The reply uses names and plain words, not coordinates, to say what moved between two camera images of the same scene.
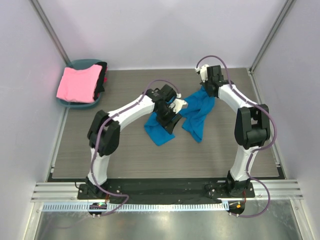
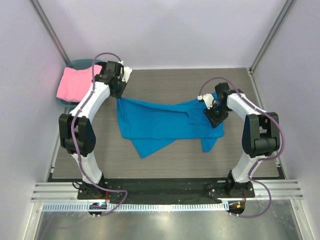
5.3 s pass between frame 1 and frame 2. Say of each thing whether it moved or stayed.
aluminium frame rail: stayed
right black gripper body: moved
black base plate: stayed
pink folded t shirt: stayed
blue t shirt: moved
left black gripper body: moved
